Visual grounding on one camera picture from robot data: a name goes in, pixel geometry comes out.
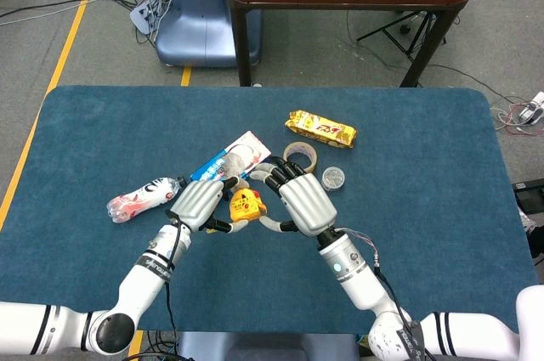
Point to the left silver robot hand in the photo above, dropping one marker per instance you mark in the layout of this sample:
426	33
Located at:
202	204

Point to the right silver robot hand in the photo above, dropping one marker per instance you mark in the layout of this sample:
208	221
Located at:
297	204

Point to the yellow tape measure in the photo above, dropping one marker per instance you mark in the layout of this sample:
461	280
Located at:
245	206

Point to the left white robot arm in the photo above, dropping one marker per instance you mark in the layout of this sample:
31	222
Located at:
106	301

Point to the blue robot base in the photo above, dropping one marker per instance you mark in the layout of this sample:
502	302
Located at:
200	17

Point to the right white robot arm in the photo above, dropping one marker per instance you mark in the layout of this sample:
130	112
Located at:
404	310

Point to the yellow tape roll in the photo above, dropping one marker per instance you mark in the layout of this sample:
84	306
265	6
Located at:
302	153

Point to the small clear round container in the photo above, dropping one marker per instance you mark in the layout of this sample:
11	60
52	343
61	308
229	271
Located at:
333	178

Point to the blue cookie box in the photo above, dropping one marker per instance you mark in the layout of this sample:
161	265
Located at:
234	161

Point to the plastic bottle with red label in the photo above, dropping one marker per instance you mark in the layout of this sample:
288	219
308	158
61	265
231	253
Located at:
140	201

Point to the yellow snack packet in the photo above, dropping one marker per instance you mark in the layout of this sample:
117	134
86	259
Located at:
321	129

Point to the blue table mat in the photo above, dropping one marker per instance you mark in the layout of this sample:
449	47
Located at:
272	123

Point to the grey robot torso base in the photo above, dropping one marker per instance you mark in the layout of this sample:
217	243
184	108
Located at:
268	346

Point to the yellow toy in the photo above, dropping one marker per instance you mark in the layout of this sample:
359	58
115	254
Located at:
362	342

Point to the white power strip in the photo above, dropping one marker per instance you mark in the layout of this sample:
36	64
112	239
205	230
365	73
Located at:
146	12

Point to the black tripod stand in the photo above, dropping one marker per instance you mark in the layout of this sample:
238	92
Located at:
404	32

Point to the black box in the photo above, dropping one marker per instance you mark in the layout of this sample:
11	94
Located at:
529	199

